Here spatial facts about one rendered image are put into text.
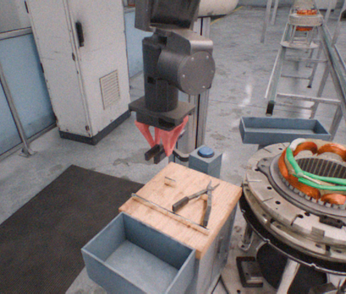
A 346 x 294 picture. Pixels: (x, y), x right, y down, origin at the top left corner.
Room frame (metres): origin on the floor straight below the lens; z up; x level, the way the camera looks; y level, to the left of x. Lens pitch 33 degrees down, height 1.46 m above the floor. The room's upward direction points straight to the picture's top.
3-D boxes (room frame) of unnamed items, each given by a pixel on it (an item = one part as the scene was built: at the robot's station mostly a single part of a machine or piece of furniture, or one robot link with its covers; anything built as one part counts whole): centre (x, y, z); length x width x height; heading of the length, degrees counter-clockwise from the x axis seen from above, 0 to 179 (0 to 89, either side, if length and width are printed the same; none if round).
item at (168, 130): (0.43, 0.01, 1.22); 0.07 x 0.07 x 0.09; 58
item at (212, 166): (0.65, -0.11, 0.91); 0.07 x 0.07 x 0.25; 48
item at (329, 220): (0.33, -0.28, 1.10); 0.03 x 0.01 x 0.01; 63
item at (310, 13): (3.24, -1.45, 1.05); 0.22 x 0.22 x 0.20
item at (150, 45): (0.43, 0.01, 1.36); 0.07 x 0.06 x 0.07; 31
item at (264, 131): (0.77, -0.36, 0.92); 0.25 x 0.11 x 0.28; 85
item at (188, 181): (0.43, -0.03, 1.05); 0.20 x 0.19 x 0.02; 147
